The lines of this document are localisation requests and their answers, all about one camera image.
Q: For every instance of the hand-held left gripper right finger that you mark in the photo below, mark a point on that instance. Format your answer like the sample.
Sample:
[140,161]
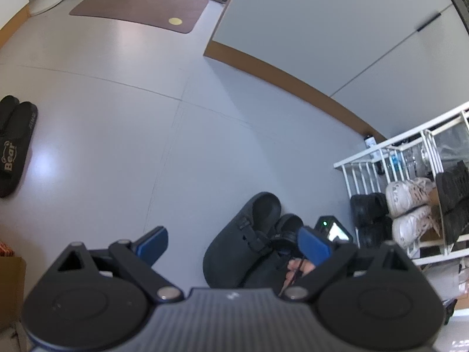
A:
[315,245]

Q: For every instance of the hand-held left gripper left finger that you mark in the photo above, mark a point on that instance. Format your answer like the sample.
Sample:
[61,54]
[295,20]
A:
[152,245]

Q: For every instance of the black chunky clog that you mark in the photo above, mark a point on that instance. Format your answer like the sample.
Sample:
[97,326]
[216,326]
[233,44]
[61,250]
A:
[373,233]
[368,207]

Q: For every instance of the black buckle clog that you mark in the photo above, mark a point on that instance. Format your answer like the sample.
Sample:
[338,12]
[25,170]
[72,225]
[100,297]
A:
[227,249]
[263,273]

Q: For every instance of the white lace-up sneaker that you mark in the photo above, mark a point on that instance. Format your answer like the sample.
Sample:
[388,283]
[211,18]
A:
[408,227]
[403,196]

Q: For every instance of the white shoe rack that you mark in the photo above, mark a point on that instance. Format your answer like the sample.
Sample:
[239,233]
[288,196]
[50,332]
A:
[351,158]

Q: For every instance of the black lace-up sneaker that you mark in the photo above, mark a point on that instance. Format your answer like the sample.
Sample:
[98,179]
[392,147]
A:
[454,187]
[456,223]

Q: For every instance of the person's right hand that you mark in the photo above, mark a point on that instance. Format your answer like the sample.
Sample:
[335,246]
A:
[295,269]

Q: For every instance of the clear plastic water bottle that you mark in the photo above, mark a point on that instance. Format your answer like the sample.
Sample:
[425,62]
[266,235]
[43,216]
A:
[395,161]

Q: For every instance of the grey plastic bag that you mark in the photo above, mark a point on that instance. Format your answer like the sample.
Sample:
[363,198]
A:
[450,146]

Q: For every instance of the red printed bag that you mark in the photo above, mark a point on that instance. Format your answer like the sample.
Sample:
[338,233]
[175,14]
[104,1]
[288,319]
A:
[5,249]

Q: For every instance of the large cardboard box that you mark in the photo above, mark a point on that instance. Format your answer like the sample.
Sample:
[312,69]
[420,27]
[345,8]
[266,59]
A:
[11,289]

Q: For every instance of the black printed slide sandal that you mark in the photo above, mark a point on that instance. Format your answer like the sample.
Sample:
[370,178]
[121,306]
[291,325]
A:
[18,143]
[8,108]

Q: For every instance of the white cabinet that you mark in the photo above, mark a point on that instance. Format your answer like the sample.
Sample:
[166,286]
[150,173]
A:
[329,44]

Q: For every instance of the brown doormat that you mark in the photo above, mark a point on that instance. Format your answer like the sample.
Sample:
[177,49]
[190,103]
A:
[139,7]

